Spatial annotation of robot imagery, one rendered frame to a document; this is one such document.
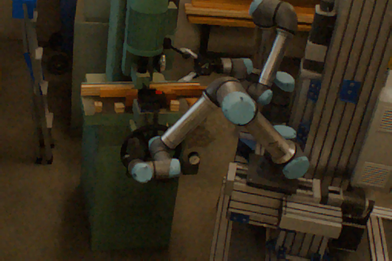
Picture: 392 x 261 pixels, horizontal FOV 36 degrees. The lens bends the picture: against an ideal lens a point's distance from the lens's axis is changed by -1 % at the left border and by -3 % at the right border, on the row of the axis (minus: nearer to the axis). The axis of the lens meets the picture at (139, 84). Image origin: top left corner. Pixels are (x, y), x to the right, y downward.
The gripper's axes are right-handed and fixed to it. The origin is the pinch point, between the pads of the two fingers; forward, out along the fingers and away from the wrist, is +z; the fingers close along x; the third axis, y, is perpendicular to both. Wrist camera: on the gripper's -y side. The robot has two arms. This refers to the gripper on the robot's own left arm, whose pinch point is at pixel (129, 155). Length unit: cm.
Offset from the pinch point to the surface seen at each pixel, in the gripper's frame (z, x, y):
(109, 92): 29.7, -4.0, -27.1
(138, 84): 23.8, 10.1, -30.0
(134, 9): 5, 7, -65
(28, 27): 86, -42, -64
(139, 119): 8.0, 6.9, -15.0
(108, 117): 18.1, -6.4, -15.9
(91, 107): 22.6, -13.7, -20.9
